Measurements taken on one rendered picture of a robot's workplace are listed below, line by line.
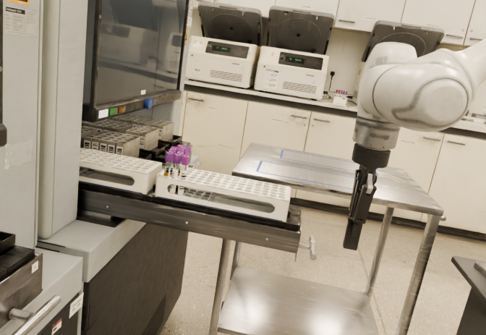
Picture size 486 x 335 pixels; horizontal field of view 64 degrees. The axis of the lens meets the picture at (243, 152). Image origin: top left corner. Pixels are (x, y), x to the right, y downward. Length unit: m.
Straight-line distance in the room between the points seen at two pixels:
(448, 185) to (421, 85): 2.85
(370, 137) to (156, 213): 0.48
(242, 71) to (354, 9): 1.04
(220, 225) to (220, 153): 2.43
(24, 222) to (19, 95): 0.23
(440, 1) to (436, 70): 2.98
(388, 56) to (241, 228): 0.45
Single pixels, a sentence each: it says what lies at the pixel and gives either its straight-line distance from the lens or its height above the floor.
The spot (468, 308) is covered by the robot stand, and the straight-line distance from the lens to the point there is 1.24.
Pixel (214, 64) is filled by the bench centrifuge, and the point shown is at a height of 1.06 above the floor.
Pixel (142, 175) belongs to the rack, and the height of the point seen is 0.86.
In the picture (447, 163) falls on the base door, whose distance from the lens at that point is 3.41.
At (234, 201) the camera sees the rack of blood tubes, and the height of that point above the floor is 0.81.
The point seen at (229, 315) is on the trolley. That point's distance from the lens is 1.45.
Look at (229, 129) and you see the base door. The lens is 3.21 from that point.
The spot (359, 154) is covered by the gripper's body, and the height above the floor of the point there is 0.98.
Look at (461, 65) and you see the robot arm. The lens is 0.69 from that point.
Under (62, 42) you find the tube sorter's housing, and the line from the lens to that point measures 0.80.
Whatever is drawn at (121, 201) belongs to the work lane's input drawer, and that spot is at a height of 0.80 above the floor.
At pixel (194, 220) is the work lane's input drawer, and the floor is 0.79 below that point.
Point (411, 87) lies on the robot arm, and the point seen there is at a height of 1.13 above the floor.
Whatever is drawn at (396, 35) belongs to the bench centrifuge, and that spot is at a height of 1.50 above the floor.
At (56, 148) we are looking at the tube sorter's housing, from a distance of 0.82.
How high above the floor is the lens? 1.14
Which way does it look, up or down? 13 degrees down
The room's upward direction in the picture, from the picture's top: 9 degrees clockwise
